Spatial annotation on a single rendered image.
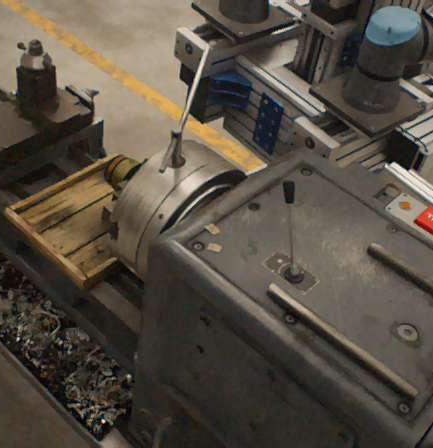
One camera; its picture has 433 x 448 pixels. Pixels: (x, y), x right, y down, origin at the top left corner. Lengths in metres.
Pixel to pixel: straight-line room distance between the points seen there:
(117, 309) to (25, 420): 0.93
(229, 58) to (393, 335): 1.16
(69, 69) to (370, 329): 2.99
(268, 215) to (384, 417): 0.43
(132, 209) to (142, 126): 2.16
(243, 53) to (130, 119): 1.55
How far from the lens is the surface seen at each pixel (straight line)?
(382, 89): 1.76
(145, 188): 1.34
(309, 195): 1.32
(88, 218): 1.73
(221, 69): 2.04
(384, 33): 1.69
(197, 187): 1.32
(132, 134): 3.44
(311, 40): 2.01
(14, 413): 2.43
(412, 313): 1.19
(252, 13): 2.02
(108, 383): 1.83
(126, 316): 1.55
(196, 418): 1.43
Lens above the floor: 2.11
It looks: 44 degrees down
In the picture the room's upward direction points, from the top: 11 degrees clockwise
